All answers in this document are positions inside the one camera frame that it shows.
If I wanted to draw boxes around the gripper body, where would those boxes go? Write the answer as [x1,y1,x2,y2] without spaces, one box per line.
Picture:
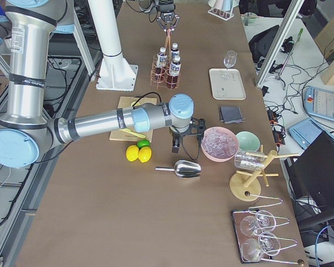
[170,126,189,147]
[158,3,178,22]

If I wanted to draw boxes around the tea bottle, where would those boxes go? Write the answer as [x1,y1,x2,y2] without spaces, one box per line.
[166,56,181,89]
[170,42,180,61]
[155,47,166,74]

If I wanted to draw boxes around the copper wire bottle basket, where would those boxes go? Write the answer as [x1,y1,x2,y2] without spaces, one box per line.
[150,29,181,90]

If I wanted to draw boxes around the metal ice scoop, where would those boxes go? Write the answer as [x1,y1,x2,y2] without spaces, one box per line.
[155,160,202,179]

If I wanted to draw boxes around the yellow lemon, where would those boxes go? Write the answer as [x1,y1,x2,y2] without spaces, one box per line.
[138,146,152,163]
[125,145,139,162]

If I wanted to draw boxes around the green lime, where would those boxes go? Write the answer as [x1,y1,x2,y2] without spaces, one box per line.
[136,139,150,149]

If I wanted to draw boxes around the yellow plastic knife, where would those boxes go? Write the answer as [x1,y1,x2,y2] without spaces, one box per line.
[120,128,146,139]

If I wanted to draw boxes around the pink bowl with ice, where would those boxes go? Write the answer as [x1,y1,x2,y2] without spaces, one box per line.
[202,127,239,162]

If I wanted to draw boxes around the white cup rack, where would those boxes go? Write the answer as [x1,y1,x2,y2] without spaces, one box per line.
[208,0,234,21]

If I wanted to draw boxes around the half lemon slice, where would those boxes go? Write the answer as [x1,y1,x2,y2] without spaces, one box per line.
[131,102,140,107]

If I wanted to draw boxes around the dark folded cloth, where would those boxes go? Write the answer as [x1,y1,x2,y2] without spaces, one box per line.
[219,106,244,124]

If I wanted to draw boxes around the wooden cutting board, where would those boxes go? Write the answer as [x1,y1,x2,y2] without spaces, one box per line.
[109,96,158,142]

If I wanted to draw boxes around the clear wine glass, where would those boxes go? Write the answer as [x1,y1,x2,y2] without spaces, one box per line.
[220,50,237,81]

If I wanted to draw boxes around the green bowl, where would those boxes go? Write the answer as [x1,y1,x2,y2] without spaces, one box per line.
[236,131,261,151]

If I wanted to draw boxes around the beige plastic tray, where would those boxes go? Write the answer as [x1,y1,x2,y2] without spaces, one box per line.
[209,68,246,100]

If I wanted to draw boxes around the glass mug on stand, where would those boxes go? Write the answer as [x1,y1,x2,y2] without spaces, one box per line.
[234,150,267,171]

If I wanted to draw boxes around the wooden glass tree stand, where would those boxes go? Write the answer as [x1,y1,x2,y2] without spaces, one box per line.
[229,150,300,202]

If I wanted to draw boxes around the upturned wine glass upper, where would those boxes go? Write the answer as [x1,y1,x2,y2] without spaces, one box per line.
[240,210,276,236]

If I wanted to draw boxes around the upturned wine glass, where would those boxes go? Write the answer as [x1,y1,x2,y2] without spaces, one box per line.
[240,210,276,236]
[240,232,281,263]

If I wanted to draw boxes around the black glass rack tray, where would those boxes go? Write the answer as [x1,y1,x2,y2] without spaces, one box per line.
[230,196,306,265]

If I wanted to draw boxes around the metal rod on desk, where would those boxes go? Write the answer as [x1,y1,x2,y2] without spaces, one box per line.
[276,28,303,80]

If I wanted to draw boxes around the blue teach pendant near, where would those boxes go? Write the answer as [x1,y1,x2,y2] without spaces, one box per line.
[288,118,334,150]

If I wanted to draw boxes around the blue teach pendant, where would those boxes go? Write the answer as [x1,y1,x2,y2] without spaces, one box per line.
[303,86,334,122]
[288,118,334,150]

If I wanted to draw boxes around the upturned wine glass lower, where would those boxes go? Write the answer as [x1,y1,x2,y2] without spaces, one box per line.
[240,232,281,263]

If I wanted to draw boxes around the black monitor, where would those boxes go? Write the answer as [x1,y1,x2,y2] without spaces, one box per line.
[284,132,334,208]

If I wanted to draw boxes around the blue teach pendant far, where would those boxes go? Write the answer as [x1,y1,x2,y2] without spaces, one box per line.
[303,86,334,122]

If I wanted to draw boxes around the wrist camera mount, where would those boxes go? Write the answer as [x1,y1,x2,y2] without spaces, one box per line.
[182,117,206,140]

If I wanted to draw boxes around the aluminium frame post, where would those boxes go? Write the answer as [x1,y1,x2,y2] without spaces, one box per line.
[255,0,304,88]

